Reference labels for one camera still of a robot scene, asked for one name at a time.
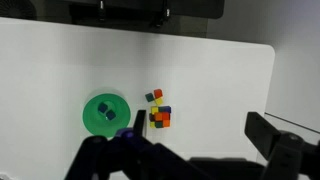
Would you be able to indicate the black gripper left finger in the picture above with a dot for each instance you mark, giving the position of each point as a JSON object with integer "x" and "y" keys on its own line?
{"x": 100, "y": 160}

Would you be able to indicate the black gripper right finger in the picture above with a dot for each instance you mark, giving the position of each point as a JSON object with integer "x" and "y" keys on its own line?
{"x": 286, "y": 150}

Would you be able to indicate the green plastic bowl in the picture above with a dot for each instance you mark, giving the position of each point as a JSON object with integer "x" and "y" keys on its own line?
{"x": 96, "y": 121}

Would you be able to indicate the dark blue wooden block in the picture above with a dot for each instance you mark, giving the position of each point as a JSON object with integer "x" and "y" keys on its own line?
{"x": 111, "y": 115}
{"x": 102, "y": 107}

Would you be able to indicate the yellow wooden block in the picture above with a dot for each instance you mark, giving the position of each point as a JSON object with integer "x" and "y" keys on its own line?
{"x": 159, "y": 101}
{"x": 152, "y": 124}
{"x": 154, "y": 110}

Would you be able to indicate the mulberry pink wooden block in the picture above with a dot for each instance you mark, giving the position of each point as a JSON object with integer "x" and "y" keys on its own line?
{"x": 151, "y": 117}

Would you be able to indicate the dark green wooden block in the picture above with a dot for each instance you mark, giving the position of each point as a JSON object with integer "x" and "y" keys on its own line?
{"x": 158, "y": 124}
{"x": 149, "y": 97}

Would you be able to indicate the orange wooden block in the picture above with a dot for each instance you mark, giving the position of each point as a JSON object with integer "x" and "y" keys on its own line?
{"x": 166, "y": 123}
{"x": 158, "y": 116}

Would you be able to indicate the black clamp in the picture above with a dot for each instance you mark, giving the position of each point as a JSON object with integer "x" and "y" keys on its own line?
{"x": 162, "y": 15}

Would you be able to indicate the black flat panel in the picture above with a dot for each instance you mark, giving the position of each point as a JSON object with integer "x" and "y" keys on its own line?
{"x": 193, "y": 8}

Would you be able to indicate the black round fan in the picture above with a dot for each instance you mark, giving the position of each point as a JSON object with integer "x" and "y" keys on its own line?
{"x": 16, "y": 8}

